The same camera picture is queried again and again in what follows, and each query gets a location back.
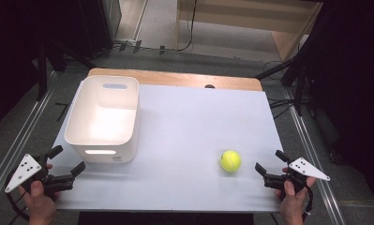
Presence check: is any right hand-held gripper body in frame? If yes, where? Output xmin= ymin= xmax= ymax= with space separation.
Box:
xmin=262 ymin=157 xmax=331 ymax=192

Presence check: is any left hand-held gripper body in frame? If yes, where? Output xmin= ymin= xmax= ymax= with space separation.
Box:
xmin=4 ymin=153 xmax=75 ymax=197

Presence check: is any yellow tennis ball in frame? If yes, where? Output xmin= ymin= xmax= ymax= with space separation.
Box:
xmin=219 ymin=150 xmax=242 ymax=173

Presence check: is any white plastic storage bin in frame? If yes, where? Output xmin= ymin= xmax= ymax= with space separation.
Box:
xmin=64 ymin=75 xmax=141 ymax=164

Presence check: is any person's left hand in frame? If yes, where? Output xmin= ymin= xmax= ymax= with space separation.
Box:
xmin=18 ymin=179 xmax=61 ymax=225

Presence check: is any person's right hand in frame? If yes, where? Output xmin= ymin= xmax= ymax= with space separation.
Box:
xmin=275 ymin=176 xmax=318 ymax=225

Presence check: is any white table mat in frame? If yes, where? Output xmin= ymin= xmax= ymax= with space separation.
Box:
xmin=49 ymin=82 xmax=285 ymax=214

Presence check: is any black tripod stand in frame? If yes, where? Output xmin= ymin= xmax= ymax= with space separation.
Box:
xmin=254 ymin=43 xmax=322 ymax=117

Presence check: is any black metal stand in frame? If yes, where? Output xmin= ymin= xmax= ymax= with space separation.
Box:
xmin=34 ymin=38 xmax=97 ymax=102

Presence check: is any dark curtain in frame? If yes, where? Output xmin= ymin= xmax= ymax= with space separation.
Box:
xmin=309 ymin=0 xmax=374 ymax=217
xmin=0 ymin=0 xmax=82 ymax=135

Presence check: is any wooden table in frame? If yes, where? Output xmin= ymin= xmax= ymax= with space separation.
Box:
xmin=87 ymin=67 xmax=263 ymax=93

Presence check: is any dark cabinet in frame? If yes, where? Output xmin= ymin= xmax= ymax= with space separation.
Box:
xmin=76 ymin=0 xmax=123 ymax=59

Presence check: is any light wooden shelf unit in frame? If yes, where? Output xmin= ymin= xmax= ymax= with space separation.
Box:
xmin=174 ymin=0 xmax=323 ymax=63

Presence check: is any metal floor rail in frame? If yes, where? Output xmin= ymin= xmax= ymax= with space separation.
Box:
xmin=0 ymin=88 xmax=56 ymax=201
xmin=282 ymin=88 xmax=347 ymax=225

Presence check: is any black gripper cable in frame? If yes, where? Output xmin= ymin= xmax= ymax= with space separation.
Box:
xmin=5 ymin=174 xmax=31 ymax=222
xmin=301 ymin=184 xmax=314 ymax=223

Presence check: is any black floor cable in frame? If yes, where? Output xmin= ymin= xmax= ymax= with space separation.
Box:
xmin=262 ymin=59 xmax=301 ymax=120

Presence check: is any black hanging cable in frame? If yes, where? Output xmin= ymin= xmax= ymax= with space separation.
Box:
xmin=162 ymin=0 xmax=198 ymax=53

